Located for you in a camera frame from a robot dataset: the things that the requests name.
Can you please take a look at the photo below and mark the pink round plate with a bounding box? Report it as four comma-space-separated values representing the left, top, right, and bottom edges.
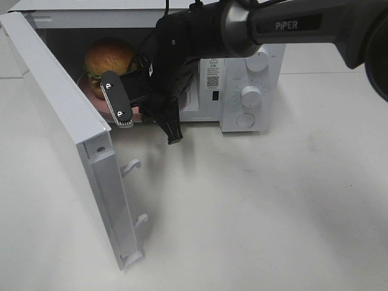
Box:
76, 74, 142, 123

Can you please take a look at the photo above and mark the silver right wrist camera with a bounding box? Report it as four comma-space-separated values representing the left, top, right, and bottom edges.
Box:
100, 71, 133, 128

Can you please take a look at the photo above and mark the round white door button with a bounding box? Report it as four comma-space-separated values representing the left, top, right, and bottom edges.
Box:
236, 113, 255, 129

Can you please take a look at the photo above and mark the white microwave door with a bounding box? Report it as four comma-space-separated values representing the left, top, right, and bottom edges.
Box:
1, 12, 148, 269

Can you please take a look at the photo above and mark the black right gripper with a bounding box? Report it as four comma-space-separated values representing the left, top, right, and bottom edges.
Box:
121, 13, 200, 145

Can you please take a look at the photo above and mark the upper white microwave knob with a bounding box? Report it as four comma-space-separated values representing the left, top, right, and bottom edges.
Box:
245, 45, 269, 73

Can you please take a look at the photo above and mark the white microwave knob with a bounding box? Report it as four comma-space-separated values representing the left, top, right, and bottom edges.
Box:
240, 85, 262, 108
245, 45, 269, 73

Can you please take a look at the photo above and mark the white microwave oven body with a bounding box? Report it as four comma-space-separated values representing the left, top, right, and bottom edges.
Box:
12, 1, 285, 136

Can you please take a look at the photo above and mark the toy burger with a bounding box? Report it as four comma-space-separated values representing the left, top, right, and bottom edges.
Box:
84, 38, 137, 100

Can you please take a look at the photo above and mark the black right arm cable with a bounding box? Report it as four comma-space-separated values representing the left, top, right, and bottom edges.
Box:
127, 0, 273, 73

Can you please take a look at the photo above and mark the lower white microwave knob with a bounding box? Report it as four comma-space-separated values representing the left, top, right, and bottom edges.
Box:
240, 85, 262, 108

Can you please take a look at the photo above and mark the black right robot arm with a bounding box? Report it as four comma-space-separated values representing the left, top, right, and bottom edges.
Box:
121, 1, 387, 144

